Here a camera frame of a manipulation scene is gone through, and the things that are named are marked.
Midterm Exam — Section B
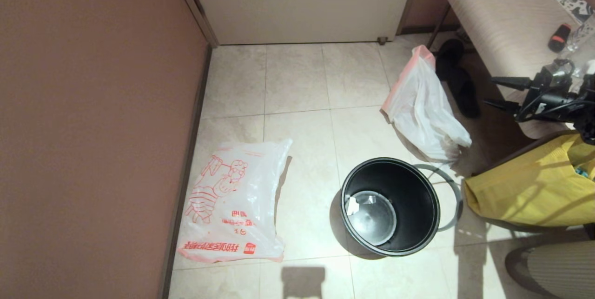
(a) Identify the white plastic bag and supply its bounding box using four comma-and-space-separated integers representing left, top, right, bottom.
381, 45, 473, 162

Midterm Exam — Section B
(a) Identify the grey bin ring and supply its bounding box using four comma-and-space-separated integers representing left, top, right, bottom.
411, 164, 464, 233

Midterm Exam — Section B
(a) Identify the black trash bin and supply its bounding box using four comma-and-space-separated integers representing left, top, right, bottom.
341, 157, 441, 257

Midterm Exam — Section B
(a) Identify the red printed plastic bag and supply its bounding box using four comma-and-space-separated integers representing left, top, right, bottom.
176, 138, 293, 264

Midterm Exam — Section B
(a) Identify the yellow bag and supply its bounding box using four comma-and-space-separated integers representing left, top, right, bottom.
463, 132, 595, 228

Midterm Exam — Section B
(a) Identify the black slipper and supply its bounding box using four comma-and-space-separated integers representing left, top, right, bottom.
449, 67, 482, 119
437, 40, 465, 82

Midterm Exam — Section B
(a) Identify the beige wood grain table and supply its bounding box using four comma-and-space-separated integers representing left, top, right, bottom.
441, 0, 595, 140

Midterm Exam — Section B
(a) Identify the black red small device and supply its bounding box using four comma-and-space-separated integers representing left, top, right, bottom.
548, 23, 572, 53

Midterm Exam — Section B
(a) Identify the large clear glass jar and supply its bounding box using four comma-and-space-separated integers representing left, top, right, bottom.
565, 13, 595, 79

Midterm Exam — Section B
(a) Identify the dark metal table leg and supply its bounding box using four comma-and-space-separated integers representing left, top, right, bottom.
425, 4, 476, 53

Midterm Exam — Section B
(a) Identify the blue white booklet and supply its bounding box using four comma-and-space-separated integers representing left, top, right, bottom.
548, 0, 594, 23

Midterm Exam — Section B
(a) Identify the grey ribbed round object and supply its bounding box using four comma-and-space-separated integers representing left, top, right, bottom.
504, 239, 595, 299

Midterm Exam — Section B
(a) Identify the white door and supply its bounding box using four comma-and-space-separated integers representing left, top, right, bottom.
181, 0, 420, 46

